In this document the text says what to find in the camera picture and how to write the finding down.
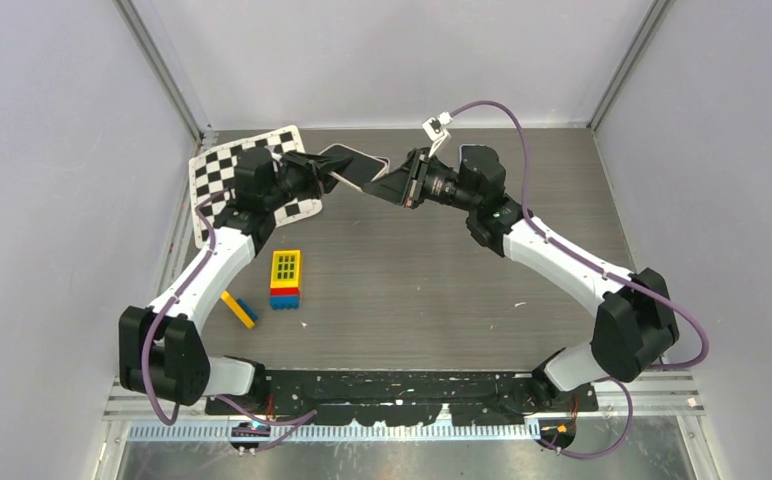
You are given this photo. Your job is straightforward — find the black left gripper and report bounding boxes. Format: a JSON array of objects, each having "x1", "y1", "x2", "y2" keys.
[{"x1": 265, "y1": 153, "x2": 354, "y2": 212}]

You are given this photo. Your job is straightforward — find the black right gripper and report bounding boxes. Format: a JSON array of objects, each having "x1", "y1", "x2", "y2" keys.
[{"x1": 363, "y1": 152, "x2": 477, "y2": 215}]

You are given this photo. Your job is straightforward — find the beige phone case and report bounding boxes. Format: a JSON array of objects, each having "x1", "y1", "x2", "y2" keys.
[{"x1": 320, "y1": 143, "x2": 390, "y2": 191}]

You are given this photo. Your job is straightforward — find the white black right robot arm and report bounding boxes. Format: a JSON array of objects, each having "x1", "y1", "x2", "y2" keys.
[{"x1": 362, "y1": 145, "x2": 679, "y2": 411}]

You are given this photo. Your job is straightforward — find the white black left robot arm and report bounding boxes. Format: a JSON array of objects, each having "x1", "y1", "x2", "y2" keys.
[{"x1": 118, "y1": 148, "x2": 352, "y2": 424}]

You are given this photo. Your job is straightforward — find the checkerboard calibration mat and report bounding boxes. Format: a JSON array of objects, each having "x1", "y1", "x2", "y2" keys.
[{"x1": 188, "y1": 125, "x2": 305, "y2": 249}]

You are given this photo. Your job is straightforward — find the yellow red blue block house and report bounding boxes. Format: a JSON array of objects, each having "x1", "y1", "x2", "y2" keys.
[{"x1": 269, "y1": 250, "x2": 302, "y2": 310}]

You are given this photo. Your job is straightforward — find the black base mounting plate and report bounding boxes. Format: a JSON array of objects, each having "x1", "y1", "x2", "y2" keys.
[{"x1": 205, "y1": 370, "x2": 599, "y2": 427}]

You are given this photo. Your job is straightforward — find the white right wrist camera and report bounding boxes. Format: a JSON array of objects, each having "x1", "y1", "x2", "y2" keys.
[{"x1": 422, "y1": 111, "x2": 453, "y2": 157}]

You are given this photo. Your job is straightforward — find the aluminium frame rail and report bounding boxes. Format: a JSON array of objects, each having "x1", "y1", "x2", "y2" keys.
[{"x1": 103, "y1": 372, "x2": 705, "y2": 443}]

